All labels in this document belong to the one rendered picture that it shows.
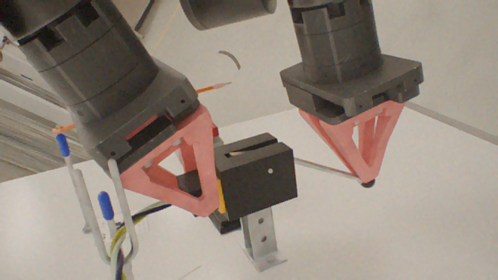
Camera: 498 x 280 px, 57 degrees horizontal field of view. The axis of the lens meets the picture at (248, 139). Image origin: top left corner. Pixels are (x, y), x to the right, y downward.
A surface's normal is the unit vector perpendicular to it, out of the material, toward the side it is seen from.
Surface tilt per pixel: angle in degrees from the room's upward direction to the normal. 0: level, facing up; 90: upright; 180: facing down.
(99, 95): 85
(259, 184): 94
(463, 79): 0
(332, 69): 67
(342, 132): 108
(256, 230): 94
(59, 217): 48
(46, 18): 89
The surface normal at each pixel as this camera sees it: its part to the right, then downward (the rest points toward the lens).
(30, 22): 0.04, 0.55
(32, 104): 0.35, 0.30
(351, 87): -0.29, -0.86
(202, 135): 0.57, 0.55
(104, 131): -0.46, -0.73
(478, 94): -0.79, -0.43
